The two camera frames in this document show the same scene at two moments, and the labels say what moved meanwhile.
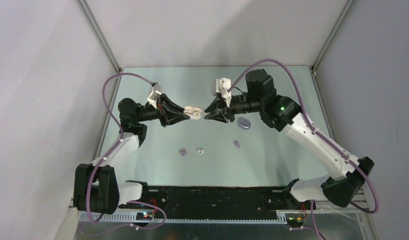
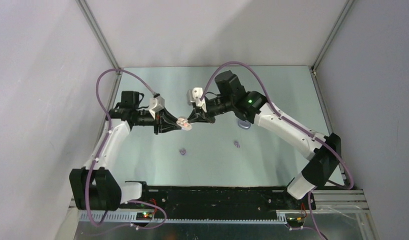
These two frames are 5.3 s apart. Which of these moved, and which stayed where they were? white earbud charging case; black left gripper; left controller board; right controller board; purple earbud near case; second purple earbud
Moved: white earbud charging case; black left gripper
Stayed: second purple earbud; left controller board; purple earbud near case; right controller board
